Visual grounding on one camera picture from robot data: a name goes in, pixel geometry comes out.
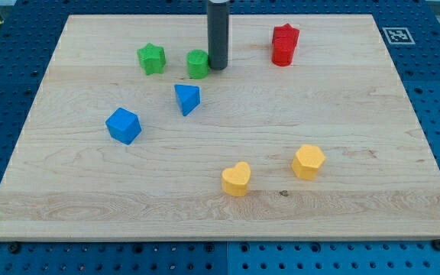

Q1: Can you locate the red star block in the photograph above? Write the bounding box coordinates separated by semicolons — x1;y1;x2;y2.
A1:
272;23;300;47

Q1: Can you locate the light wooden board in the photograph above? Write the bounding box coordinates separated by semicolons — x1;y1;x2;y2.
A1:
0;15;440;242

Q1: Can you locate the yellow hexagon block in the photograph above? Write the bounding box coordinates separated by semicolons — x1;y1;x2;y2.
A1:
291;144;325;180

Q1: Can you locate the yellow heart block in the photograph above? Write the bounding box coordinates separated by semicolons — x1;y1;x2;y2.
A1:
221;161;251;197

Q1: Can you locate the black bolt front right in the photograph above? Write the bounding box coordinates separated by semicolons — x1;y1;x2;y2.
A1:
431;239;440;251

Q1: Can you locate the blue cube block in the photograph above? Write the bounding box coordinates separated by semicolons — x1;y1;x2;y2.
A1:
105;108;141;145

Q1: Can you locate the black bolt front left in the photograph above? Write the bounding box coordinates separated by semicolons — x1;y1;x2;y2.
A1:
7;242;21;254

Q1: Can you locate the green cylinder block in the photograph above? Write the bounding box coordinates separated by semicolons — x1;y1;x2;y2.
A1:
186;49;209;79

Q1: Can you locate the white fiducial marker tag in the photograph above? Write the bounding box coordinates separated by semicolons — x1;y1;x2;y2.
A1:
383;27;415;45

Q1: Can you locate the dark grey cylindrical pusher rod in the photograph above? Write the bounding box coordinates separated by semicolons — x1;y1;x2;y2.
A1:
206;0;230;70

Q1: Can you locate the green star block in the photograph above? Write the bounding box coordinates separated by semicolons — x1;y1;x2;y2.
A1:
137;43;166;75

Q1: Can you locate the blue triangular prism block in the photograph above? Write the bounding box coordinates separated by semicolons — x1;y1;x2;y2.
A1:
174;84;201;116

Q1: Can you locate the black bolt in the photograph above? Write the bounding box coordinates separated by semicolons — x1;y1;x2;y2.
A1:
7;242;21;254
431;239;440;251

